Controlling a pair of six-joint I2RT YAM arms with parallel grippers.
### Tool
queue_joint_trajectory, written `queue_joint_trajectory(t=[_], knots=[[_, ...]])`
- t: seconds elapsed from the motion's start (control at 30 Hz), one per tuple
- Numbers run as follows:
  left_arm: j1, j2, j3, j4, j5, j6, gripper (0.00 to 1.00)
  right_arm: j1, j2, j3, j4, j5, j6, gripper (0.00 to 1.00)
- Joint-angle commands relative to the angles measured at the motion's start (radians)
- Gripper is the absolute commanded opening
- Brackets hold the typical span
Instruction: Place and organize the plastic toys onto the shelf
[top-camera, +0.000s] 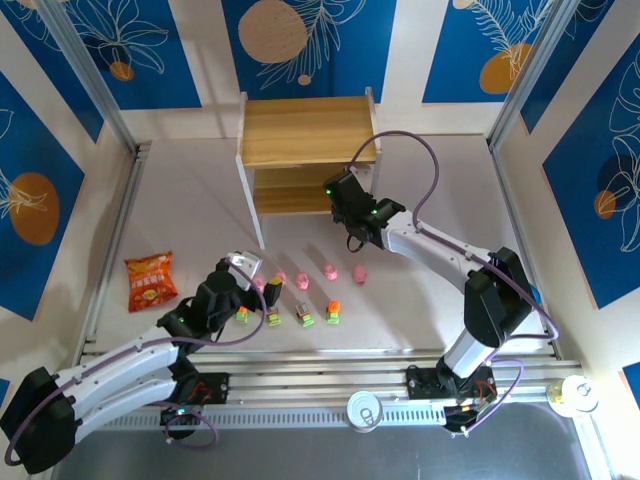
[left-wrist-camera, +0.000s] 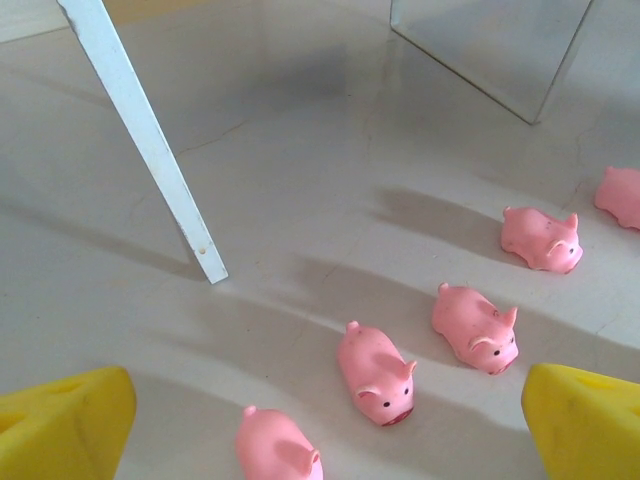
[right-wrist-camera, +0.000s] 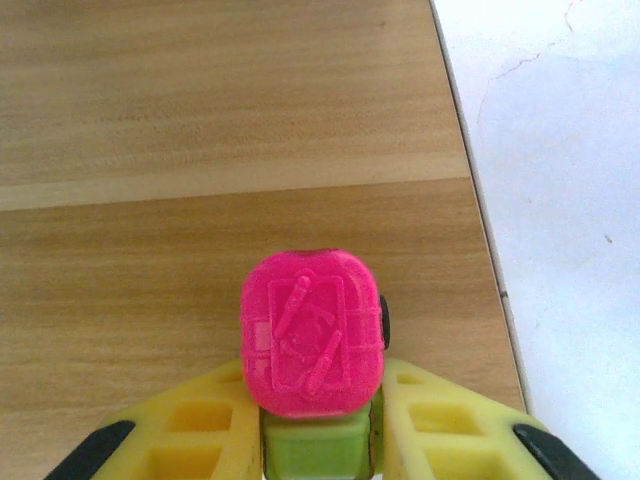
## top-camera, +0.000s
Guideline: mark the dark grey panel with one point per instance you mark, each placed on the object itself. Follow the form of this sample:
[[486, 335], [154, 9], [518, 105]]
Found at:
[[300, 457]]

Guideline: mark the wooden shelf with white legs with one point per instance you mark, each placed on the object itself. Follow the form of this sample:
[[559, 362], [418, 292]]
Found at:
[[300, 130]]

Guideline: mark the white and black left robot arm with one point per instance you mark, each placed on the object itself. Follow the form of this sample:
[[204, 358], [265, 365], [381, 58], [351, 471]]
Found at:
[[125, 360]]

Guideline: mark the silver tin can pull tab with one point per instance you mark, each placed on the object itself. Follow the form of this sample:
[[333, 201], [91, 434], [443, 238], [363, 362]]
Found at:
[[365, 411]]

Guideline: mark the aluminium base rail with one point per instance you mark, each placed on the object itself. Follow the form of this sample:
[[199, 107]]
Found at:
[[310, 380]]

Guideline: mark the aluminium side rail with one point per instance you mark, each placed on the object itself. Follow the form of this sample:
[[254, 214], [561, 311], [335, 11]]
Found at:
[[120, 225], [515, 210]]

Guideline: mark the aluminium frame post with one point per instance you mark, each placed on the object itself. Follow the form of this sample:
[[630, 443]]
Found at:
[[85, 65], [525, 70]]

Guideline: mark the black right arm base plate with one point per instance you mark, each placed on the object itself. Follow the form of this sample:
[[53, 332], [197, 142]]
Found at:
[[420, 385]]

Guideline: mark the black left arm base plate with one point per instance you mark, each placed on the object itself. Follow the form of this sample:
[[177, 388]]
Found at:
[[215, 387]]

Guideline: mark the orange snack bag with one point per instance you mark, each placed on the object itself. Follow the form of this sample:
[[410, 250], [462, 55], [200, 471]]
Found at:
[[150, 282]]

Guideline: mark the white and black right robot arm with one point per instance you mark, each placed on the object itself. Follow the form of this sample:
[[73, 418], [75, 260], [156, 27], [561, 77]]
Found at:
[[430, 250]]

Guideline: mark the small green packet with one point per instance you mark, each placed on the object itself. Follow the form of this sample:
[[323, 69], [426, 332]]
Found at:
[[273, 317], [303, 315]]

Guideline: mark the pink plastic toy pig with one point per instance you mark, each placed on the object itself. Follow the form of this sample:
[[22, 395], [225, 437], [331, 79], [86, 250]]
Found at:
[[302, 281], [330, 272], [360, 274], [281, 275]]

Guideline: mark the blue plastic bowl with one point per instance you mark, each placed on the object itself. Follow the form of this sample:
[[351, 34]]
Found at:
[[535, 292]]

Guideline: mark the green toy truck orange top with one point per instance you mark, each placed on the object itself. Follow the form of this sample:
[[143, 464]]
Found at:
[[242, 316]]

